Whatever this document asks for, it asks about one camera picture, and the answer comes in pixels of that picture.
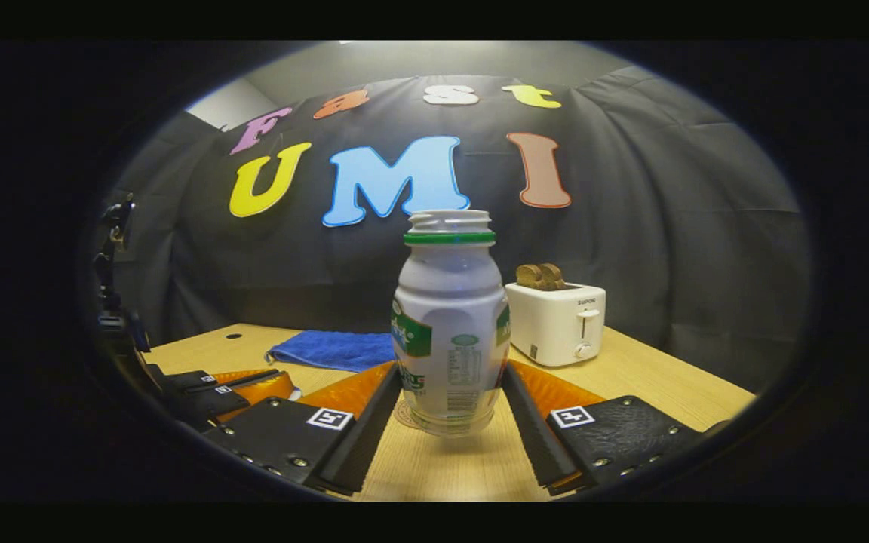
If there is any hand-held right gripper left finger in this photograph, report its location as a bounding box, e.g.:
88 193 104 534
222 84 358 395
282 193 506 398
203 360 403 496

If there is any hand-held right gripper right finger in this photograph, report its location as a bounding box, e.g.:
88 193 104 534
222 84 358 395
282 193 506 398
500 360 707 496

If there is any round wooden coaster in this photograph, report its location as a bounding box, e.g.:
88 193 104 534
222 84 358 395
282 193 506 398
393 396 424 431

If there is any white plastic water bottle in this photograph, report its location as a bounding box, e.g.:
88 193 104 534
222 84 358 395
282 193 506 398
392 210 511 437

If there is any blue towel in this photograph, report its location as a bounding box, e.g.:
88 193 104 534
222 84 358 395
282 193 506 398
266 330 398 373

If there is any white toaster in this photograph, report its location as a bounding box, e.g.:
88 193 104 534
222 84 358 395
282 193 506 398
505 282 607 368

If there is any black backdrop cloth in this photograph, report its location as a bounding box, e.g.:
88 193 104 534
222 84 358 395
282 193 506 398
103 66 812 393

